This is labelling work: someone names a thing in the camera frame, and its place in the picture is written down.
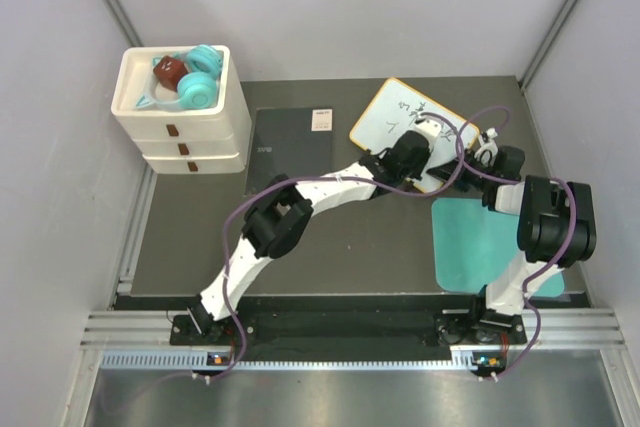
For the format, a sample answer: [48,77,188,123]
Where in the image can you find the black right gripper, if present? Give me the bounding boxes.
[429,150,497,195]

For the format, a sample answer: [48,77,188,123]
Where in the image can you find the yellow framed whiteboard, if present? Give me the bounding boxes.
[349,78,480,193]

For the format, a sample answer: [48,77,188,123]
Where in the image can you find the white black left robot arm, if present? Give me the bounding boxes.
[189,123,441,344]

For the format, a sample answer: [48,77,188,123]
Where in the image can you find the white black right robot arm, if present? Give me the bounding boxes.
[427,146,597,343]

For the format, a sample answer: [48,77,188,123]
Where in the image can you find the teal cutting mat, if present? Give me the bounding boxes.
[430,197,566,299]

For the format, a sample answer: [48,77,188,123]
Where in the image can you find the dark grey notebook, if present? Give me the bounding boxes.
[245,107,333,196]

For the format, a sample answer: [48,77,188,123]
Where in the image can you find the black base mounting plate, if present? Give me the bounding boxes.
[170,308,526,347]

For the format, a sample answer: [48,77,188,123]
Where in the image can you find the white three drawer box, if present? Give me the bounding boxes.
[111,45,252,174]

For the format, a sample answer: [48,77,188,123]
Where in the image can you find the teal cat ear headphones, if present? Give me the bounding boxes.
[134,44,223,112]

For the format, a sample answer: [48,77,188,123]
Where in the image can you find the brown cube toy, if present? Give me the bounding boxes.
[153,56,188,92]

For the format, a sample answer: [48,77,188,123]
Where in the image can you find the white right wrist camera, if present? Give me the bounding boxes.
[474,128,498,166]

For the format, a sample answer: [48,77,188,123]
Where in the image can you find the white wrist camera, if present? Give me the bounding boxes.
[474,128,498,166]
[414,117,442,144]

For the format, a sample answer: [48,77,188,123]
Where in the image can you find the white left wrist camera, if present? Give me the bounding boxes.
[414,117,442,144]

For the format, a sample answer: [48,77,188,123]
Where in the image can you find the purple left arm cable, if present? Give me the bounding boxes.
[192,116,469,382]

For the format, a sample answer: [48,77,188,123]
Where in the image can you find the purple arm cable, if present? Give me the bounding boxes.
[192,116,469,382]
[454,105,581,381]

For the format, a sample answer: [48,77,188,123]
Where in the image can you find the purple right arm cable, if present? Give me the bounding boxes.
[454,105,581,381]

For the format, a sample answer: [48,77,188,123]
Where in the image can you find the grey slotted cable duct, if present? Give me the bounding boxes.
[100,350,499,372]

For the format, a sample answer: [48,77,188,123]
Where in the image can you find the aluminium frame rail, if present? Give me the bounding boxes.
[80,311,172,349]

